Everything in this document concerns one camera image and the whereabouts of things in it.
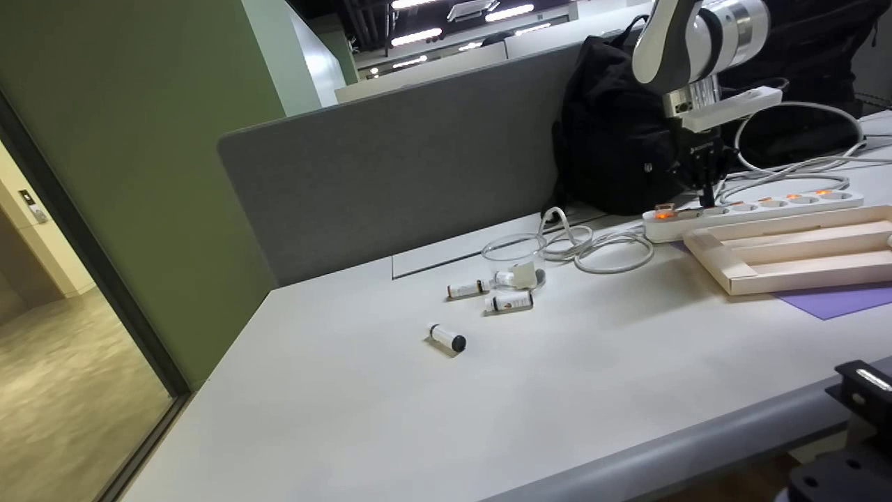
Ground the white bottle with black cap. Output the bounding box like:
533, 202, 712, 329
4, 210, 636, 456
423, 322, 471, 359

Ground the grey desk divider panel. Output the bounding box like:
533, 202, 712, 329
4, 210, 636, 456
214, 40, 609, 290

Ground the light wooden tray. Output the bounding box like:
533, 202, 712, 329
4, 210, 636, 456
680, 205, 892, 302

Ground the white power strip cable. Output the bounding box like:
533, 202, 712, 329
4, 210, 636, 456
535, 205, 657, 280

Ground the white looped cable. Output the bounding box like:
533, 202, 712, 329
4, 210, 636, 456
723, 97, 892, 207

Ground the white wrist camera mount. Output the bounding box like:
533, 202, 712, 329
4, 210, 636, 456
660, 83, 787, 135

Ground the black backpack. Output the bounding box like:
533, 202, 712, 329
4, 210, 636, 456
553, 13, 731, 218

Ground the white multi-socket power strip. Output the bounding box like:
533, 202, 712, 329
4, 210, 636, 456
641, 188, 866, 249

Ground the grey wall plate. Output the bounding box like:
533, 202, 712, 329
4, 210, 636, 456
16, 188, 52, 228

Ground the black camera stand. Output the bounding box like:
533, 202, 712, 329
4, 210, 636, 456
784, 357, 892, 502

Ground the clear plastic cup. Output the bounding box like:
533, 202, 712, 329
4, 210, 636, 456
480, 234, 547, 285

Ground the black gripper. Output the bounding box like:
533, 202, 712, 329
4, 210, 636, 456
667, 119, 738, 210

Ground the purple paper sheet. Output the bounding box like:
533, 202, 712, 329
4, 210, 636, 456
779, 281, 892, 323

